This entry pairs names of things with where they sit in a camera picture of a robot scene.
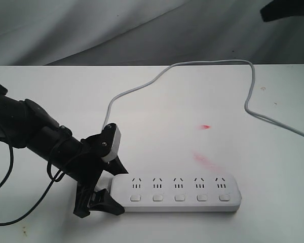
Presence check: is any white backdrop cloth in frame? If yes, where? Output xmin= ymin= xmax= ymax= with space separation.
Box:
xmin=0 ymin=1 xmax=304 ymax=65

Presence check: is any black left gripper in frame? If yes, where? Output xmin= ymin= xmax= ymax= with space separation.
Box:
xmin=72 ymin=133 xmax=128 ymax=218

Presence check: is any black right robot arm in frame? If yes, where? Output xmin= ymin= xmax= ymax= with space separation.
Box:
xmin=260 ymin=0 xmax=304 ymax=22

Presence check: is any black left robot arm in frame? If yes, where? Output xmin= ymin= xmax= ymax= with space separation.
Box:
xmin=0 ymin=84 xmax=127 ymax=218

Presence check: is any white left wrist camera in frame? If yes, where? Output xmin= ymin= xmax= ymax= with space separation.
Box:
xmin=101 ymin=123 xmax=121 ymax=163

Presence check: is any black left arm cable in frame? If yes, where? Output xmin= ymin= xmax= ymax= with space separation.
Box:
xmin=0 ymin=141 xmax=82 ymax=226

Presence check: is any white five-socket power strip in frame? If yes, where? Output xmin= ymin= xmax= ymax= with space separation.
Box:
xmin=110 ymin=171 xmax=242 ymax=213

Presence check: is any grey power cable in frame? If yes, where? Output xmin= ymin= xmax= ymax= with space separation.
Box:
xmin=101 ymin=59 xmax=304 ymax=141

